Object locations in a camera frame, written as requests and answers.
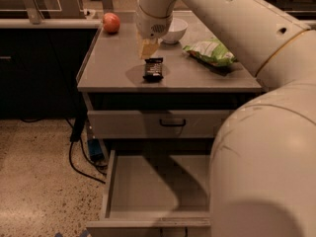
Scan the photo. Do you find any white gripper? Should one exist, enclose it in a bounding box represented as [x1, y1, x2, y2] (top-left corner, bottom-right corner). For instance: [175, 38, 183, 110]
[135, 5, 173, 59]

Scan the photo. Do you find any black rxbar chocolate bar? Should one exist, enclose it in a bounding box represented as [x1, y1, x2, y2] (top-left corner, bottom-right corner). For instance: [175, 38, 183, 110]
[143, 57, 163, 82]

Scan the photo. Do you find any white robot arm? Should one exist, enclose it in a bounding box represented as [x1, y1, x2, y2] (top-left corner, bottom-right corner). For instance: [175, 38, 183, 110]
[136, 0, 316, 237]

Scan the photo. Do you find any grey drawer cabinet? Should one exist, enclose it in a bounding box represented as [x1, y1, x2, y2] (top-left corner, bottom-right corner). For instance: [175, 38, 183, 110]
[78, 11, 262, 151]

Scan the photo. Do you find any closed top drawer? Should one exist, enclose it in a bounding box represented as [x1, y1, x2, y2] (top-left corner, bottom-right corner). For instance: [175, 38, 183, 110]
[88, 110, 231, 139]

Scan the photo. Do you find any open middle drawer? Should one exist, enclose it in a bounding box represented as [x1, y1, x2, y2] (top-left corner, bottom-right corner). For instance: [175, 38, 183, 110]
[87, 150, 211, 237]

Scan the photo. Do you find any white ceramic bowl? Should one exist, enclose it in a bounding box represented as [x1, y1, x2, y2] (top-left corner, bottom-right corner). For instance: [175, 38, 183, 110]
[162, 18, 188, 44]

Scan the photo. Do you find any red apple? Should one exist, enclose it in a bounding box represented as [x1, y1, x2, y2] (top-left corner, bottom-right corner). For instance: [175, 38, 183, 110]
[103, 13, 120, 34]

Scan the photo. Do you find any green chip bag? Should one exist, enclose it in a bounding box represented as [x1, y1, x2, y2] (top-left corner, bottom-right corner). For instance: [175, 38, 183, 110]
[183, 38, 236, 67]

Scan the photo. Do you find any blue power adapter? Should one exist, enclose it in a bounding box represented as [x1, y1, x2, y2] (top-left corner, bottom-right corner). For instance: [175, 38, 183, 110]
[87, 139, 104, 162]

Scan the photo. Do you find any black top drawer handle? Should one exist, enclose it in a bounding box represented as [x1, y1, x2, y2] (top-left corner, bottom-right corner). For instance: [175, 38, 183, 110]
[159, 118, 187, 127]

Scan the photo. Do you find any black drawer handle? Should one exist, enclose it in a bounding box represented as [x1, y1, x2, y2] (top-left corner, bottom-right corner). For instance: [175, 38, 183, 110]
[159, 118, 187, 127]
[159, 227, 189, 237]

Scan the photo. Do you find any grey metal post left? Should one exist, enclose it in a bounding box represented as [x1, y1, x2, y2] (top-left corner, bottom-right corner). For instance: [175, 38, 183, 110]
[22, 0, 42, 25]

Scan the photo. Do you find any black floor cable left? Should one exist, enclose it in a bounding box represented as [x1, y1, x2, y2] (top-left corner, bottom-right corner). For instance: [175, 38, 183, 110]
[19, 117, 109, 185]

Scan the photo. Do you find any black middle drawer handle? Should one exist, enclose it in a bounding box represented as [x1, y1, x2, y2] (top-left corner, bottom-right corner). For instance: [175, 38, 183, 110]
[159, 227, 189, 237]

